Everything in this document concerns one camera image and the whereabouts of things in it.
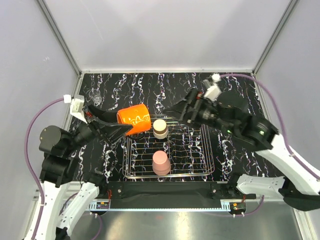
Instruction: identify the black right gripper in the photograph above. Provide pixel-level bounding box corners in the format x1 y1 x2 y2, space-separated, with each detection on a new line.
162 87 237 135

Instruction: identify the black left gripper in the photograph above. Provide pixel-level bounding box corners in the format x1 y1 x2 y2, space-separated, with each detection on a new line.
63 101 133 155

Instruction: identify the orange translucent plastic cup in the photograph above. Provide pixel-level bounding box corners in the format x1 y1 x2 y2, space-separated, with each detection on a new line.
117 103 152 136

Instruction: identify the beige brown ceramic cup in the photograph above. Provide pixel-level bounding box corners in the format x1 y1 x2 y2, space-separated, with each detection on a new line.
153 119 169 140

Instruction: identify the small clear glass cup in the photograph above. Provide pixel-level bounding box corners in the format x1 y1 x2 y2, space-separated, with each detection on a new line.
88 89 102 105

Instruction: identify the pink plastic cup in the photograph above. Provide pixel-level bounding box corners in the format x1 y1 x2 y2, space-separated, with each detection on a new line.
152 150 171 176

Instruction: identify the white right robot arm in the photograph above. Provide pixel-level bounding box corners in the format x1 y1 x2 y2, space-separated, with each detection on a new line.
163 88 320 212

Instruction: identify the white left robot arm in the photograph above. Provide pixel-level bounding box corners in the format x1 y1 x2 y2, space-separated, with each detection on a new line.
25 104 133 240

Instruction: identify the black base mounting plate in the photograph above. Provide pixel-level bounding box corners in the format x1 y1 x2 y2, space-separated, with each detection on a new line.
97 181 256 210

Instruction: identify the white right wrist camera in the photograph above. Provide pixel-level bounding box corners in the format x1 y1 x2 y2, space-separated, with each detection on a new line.
202 73 222 101

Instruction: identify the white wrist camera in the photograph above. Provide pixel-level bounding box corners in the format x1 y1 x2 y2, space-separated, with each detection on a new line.
202 73 222 101
63 94 87 123

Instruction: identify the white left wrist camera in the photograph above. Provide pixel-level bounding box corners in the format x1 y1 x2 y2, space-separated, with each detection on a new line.
63 94 87 123

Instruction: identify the metal wire dish rack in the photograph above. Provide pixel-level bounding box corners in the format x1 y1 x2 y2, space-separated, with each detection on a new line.
122 114 215 179

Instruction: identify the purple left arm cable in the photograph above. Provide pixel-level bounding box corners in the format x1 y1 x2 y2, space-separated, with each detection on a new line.
23 97 105 240

